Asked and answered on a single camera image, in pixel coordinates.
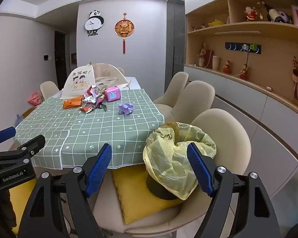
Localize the yellow seat cushion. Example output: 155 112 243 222
112 164 183 225

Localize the yellow plastic trash bag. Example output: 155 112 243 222
142 122 217 200

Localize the middle beige chair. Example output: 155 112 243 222
156 81 215 124

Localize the near beige chair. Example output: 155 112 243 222
93 108 252 237

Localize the purple toy carriage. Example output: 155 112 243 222
119 103 134 115

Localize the beige chair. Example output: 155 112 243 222
153 71 189 107
40 81 60 101
93 108 252 237
156 81 215 124

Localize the pink toy box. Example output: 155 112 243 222
104 86 121 102

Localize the red chinese knot ornament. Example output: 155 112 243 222
114 12 134 54

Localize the orange snack wrapper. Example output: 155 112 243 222
63 96 83 109

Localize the silver crumpled wrappers pile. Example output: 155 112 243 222
80 85 107 114

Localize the panda wall clock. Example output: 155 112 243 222
84 10 104 36

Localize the beige mesh food cover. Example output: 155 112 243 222
61 63 129 99

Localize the wooden wall shelf unit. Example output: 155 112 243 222
186 0 298 113

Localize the beige chair far left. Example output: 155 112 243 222
40 81 60 101

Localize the green checkered tablecloth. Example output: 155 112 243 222
14 89 164 169

